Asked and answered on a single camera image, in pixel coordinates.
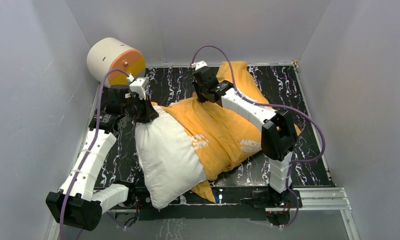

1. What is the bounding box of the white pillow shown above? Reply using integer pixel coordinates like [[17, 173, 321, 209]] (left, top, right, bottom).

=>
[[134, 105, 207, 210]]

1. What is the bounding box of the blue and yellow pillowcase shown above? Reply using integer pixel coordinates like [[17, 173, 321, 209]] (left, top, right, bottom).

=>
[[150, 60, 302, 204]]

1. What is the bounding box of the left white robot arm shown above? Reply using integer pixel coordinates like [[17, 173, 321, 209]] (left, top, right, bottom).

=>
[[45, 83, 159, 231]]

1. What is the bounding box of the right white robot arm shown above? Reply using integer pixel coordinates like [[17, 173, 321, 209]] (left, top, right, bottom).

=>
[[190, 61, 298, 208]]

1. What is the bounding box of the white cylinder drawer unit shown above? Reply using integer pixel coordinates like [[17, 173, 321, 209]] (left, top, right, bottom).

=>
[[86, 37, 146, 83]]

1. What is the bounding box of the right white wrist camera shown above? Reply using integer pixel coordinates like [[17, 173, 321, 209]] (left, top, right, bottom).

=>
[[190, 60, 208, 71]]

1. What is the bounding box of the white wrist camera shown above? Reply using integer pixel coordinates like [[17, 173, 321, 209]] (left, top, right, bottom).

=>
[[190, 60, 208, 71], [126, 74, 150, 100]]

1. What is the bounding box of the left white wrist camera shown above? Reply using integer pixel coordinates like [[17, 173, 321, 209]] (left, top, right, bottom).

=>
[[126, 74, 150, 100]]

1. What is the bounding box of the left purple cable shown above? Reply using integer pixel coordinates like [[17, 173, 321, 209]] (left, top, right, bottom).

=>
[[59, 68, 135, 240]]

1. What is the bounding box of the purple cable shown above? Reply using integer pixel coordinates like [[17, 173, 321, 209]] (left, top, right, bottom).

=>
[[59, 68, 135, 240], [190, 45, 327, 229]]

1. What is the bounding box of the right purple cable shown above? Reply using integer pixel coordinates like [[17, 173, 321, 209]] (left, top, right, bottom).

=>
[[190, 45, 327, 229]]

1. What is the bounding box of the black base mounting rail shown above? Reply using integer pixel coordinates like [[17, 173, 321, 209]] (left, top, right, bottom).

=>
[[136, 186, 277, 221]]

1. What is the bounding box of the aluminium frame rail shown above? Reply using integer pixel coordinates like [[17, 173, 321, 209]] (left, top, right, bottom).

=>
[[110, 187, 353, 214]]

